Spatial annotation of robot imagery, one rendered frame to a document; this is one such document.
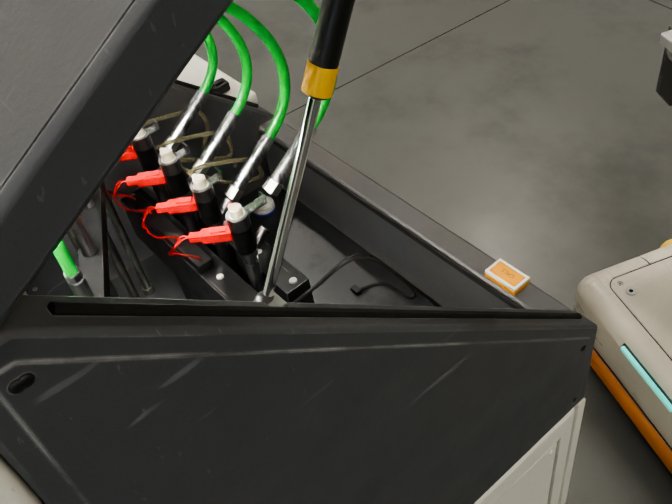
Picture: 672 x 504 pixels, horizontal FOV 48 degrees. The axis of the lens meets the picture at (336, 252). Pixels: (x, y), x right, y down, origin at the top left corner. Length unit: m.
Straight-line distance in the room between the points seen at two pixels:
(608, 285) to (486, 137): 1.00
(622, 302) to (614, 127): 1.06
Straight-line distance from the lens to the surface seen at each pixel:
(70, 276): 0.84
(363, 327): 0.57
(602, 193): 2.56
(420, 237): 1.07
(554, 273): 2.30
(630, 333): 1.84
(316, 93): 0.45
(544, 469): 1.16
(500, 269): 1.01
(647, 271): 1.96
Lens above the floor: 1.71
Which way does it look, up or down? 46 degrees down
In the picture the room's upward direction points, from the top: 11 degrees counter-clockwise
